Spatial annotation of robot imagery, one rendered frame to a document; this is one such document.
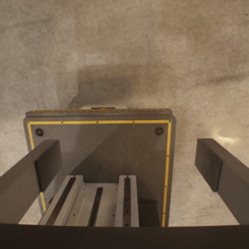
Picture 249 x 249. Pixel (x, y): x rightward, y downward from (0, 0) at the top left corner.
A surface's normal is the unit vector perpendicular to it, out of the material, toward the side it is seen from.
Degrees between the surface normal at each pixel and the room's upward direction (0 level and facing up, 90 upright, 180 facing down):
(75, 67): 0
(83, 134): 0
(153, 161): 0
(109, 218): 90
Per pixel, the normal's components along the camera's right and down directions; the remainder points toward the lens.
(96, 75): -0.03, 0.28
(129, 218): -0.02, -0.96
